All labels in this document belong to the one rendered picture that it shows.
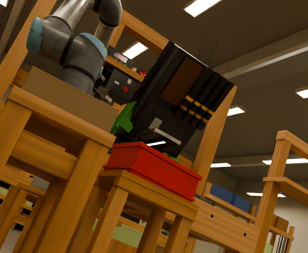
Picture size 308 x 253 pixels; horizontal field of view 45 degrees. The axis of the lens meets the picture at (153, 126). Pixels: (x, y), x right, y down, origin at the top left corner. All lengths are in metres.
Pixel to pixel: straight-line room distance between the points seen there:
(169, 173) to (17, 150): 0.58
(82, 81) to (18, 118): 0.26
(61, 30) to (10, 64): 0.94
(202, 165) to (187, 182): 1.15
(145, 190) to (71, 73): 0.47
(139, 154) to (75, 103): 0.33
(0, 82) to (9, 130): 1.13
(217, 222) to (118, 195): 0.75
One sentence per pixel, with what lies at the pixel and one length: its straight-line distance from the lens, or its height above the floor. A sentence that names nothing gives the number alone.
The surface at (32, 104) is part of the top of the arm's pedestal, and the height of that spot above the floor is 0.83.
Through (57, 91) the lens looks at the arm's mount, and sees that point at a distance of 1.10.
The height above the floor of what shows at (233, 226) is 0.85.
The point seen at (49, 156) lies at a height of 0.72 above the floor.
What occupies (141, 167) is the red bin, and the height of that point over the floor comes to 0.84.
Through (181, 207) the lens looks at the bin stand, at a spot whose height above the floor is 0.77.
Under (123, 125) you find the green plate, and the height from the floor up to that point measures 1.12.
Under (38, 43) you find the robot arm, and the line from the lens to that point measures 1.28.
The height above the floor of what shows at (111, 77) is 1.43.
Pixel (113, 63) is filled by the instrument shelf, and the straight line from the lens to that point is 2.24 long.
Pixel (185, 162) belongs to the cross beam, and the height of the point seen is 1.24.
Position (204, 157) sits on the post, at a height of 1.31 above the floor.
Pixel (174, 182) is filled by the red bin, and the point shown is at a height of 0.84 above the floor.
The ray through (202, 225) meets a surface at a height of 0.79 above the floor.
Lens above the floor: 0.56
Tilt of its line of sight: 19 degrees up
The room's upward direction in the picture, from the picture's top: 21 degrees clockwise
